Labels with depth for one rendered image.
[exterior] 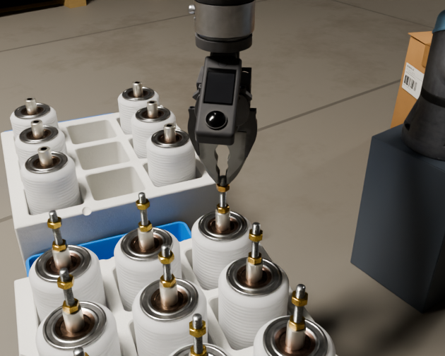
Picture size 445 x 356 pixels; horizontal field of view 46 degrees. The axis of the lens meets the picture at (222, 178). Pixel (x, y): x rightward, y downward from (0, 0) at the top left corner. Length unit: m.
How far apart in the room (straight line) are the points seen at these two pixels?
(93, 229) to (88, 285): 0.28
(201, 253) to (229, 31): 0.33
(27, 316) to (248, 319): 0.31
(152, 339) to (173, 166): 0.43
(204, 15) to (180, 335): 0.38
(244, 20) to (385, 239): 0.56
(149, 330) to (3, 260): 0.60
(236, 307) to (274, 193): 0.66
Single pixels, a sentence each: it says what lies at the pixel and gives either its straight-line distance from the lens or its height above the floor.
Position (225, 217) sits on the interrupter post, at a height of 0.28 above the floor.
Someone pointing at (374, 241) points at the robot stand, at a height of 0.09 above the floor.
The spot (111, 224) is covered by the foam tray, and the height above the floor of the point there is 0.14.
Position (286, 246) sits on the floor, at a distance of 1.17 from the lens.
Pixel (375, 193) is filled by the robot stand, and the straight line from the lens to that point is 1.02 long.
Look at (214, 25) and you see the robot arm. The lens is 0.64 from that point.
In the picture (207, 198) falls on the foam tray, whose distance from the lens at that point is 1.05.
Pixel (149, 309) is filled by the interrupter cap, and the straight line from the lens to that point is 0.68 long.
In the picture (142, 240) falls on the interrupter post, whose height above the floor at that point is 0.27.
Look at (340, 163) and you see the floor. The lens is 1.48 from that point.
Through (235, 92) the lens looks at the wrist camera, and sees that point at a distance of 0.63.
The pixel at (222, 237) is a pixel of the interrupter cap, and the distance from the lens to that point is 0.78.
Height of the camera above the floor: 0.74
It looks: 32 degrees down
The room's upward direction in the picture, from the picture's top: straight up
